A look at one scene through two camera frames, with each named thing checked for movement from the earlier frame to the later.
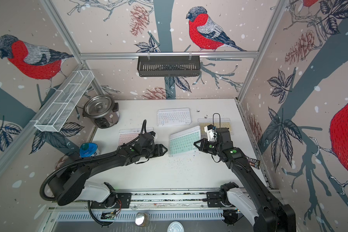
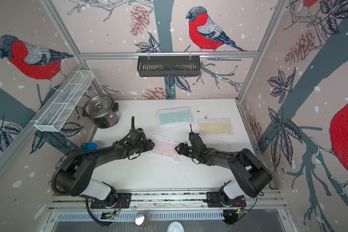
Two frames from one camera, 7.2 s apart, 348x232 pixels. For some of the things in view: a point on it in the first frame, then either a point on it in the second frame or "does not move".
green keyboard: [182, 142] -> [175, 116]
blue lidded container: [88, 149] does not move
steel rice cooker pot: [102, 110] does not move
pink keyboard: [126, 135] -> [165, 146]
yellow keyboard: [225, 123] does not move
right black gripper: [204, 146] -> [184, 150]
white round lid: [175, 226] does not move
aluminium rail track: [149, 199] does not move
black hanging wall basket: [168, 66] does not move
